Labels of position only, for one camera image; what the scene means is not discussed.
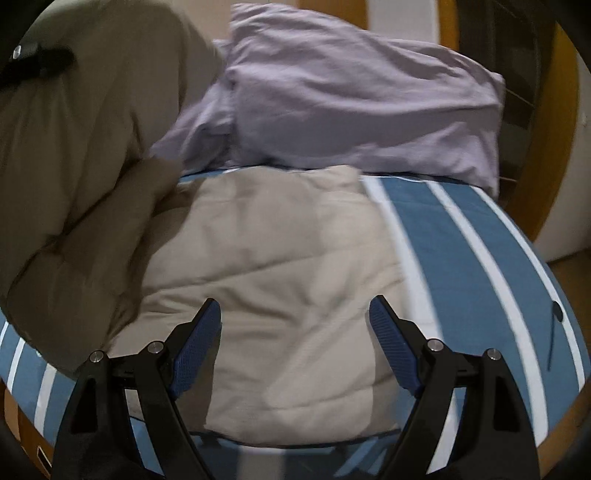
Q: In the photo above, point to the lavender pillow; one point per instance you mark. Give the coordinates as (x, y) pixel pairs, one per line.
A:
(309, 90)
(204, 136)

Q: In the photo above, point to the beige puffer jacket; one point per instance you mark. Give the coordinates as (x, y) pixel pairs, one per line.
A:
(103, 247)

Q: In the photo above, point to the lavender pillow right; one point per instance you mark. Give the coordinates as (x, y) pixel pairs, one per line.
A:
(309, 90)

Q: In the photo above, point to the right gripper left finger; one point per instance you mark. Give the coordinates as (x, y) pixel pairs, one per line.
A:
(121, 420)

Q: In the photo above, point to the lavender pillow left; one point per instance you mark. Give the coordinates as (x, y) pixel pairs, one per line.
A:
(204, 136)

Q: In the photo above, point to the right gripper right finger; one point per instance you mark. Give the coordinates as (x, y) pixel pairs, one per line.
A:
(469, 420)

